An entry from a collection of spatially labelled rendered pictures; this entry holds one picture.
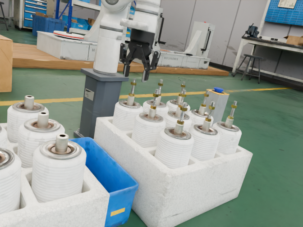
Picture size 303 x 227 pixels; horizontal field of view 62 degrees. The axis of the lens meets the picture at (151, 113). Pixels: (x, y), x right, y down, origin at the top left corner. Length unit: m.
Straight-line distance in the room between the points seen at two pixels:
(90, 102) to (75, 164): 0.59
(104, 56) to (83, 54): 1.70
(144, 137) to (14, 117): 0.34
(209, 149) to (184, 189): 0.14
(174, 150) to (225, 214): 0.32
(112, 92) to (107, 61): 0.12
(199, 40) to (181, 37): 2.74
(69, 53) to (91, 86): 1.61
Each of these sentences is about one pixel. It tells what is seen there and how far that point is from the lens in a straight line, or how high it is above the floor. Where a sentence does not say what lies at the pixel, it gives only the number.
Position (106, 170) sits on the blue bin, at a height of 0.07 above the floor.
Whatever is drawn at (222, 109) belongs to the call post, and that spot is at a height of 0.25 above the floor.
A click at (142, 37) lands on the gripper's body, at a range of 0.78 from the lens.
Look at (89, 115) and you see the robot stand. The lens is 1.06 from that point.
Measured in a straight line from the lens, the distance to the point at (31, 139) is 0.58.
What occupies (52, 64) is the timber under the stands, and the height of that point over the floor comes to 0.04.
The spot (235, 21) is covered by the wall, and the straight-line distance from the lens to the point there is 6.33.
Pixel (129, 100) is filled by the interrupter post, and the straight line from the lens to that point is 0.84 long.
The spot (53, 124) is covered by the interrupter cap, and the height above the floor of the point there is 0.25.
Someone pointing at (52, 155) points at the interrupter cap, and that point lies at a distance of 0.49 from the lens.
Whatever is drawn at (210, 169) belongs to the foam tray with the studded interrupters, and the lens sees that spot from 0.74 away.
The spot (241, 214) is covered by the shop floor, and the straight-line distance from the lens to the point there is 0.93.
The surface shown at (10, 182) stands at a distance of 0.47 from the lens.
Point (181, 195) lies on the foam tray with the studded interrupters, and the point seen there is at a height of 0.11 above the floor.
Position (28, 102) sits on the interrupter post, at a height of 0.27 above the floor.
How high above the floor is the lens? 0.50
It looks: 18 degrees down
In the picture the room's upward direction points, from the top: 12 degrees clockwise
